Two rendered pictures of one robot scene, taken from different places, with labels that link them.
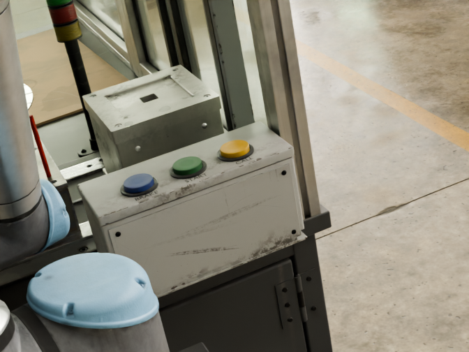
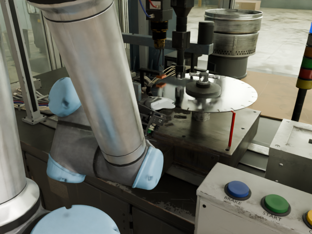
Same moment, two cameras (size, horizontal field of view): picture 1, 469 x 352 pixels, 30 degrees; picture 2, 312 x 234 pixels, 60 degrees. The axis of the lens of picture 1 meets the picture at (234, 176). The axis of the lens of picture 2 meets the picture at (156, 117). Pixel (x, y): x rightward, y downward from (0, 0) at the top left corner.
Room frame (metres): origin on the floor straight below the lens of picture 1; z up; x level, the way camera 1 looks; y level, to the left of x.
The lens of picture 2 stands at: (0.64, -0.09, 1.27)
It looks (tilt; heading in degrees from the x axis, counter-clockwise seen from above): 27 degrees down; 51
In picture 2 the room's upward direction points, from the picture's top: straight up
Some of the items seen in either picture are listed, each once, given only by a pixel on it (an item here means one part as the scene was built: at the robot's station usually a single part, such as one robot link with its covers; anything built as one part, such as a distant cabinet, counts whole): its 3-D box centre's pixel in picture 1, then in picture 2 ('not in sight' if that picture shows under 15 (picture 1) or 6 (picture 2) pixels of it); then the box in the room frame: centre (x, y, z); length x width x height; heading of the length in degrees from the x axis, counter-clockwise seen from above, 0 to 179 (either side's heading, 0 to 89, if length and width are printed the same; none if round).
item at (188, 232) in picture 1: (195, 212); (269, 229); (1.06, 0.06, 0.82); 0.28 x 0.11 x 0.15; 108
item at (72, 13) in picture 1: (62, 12); (307, 72); (1.49, 0.24, 1.02); 0.05 x 0.04 x 0.03; 18
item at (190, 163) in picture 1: (188, 169); (275, 205); (1.04, 0.06, 0.90); 0.04 x 0.04 x 0.02
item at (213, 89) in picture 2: not in sight; (203, 85); (1.27, 0.45, 0.96); 0.11 x 0.11 x 0.03
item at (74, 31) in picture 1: (67, 29); (304, 82); (1.49, 0.24, 0.98); 0.05 x 0.04 x 0.03; 18
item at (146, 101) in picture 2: not in sight; (148, 106); (1.04, 0.43, 0.97); 0.09 x 0.02 x 0.05; 5
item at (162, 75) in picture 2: not in sight; (152, 79); (1.21, 0.63, 0.95); 0.10 x 0.03 x 0.07; 108
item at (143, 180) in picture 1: (139, 186); (237, 191); (1.02, 0.13, 0.90); 0.04 x 0.04 x 0.02
